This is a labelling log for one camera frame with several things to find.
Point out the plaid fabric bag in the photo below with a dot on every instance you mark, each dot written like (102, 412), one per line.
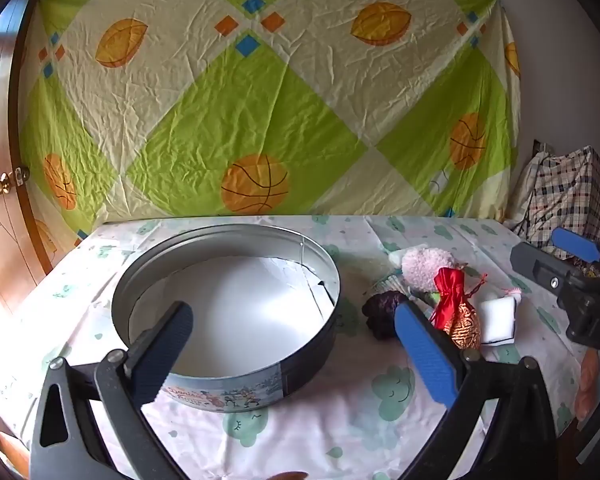
(565, 185)

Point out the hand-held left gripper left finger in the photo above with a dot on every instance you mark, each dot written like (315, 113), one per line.
(166, 350)

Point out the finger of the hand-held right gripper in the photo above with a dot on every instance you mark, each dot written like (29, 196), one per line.
(540, 267)
(577, 245)

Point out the white tissue packet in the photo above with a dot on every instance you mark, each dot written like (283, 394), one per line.
(500, 320)

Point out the cloud-print tablecloth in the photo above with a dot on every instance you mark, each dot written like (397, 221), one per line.
(330, 410)

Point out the brass door latch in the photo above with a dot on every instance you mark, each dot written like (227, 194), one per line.
(7, 180)

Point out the green ball-print wall sheet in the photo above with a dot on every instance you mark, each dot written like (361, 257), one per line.
(230, 110)

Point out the black round storage basket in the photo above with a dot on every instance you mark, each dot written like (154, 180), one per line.
(220, 290)

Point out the pink fluffy sock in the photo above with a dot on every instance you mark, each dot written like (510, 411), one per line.
(425, 266)

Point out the purple fluffy sock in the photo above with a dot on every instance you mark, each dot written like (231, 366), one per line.
(382, 314)

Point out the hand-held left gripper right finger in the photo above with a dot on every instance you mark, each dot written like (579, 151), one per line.
(425, 355)

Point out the person's right hand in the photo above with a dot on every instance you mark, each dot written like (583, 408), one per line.
(587, 380)

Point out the brown wooden door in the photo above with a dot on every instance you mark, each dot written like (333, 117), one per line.
(0, 125)

